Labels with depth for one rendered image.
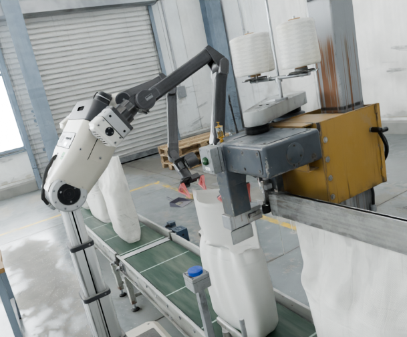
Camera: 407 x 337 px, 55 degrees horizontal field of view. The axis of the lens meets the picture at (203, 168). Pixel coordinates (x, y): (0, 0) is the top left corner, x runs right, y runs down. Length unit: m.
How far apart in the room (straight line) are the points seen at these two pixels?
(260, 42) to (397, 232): 0.86
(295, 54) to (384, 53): 5.80
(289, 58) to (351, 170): 0.47
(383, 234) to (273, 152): 0.37
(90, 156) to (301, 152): 0.87
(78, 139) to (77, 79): 7.22
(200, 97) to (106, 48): 2.56
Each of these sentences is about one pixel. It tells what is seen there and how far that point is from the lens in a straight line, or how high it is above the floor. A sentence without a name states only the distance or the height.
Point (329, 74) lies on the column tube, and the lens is 1.60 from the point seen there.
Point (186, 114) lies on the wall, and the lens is 9.81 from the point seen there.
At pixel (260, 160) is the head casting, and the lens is 1.19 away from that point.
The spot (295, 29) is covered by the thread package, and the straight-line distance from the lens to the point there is 1.41.
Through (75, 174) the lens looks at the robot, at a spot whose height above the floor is 1.28.
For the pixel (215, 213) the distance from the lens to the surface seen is 1.72.
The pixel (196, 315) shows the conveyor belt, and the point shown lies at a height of 0.38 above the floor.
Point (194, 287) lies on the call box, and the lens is 1.56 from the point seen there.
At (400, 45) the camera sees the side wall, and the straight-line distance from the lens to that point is 7.01.
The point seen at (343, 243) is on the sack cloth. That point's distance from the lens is 1.31.
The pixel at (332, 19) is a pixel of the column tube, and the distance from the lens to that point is 1.57.
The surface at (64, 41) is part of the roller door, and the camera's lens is 8.95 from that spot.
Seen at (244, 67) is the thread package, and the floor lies 1.57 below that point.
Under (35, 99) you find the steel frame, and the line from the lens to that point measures 8.31.
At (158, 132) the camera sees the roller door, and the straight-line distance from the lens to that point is 9.42.
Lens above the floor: 1.57
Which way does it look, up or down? 13 degrees down
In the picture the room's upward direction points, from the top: 12 degrees counter-clockwise
